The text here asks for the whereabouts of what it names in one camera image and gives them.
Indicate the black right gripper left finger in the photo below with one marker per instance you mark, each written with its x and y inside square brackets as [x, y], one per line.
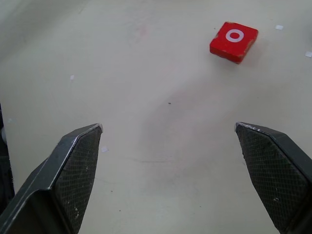
[61, 185]

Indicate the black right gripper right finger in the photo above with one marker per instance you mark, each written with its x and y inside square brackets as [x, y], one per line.
[278, 175]

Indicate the red tile letter o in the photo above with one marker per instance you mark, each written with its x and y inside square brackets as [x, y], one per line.
[231, 46]

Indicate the dark grey rounded object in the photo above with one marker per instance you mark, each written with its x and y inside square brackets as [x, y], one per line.
[5, 165]

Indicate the small white tape scrap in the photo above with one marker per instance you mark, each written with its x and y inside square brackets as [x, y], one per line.
[279, 27]
[308, 54]

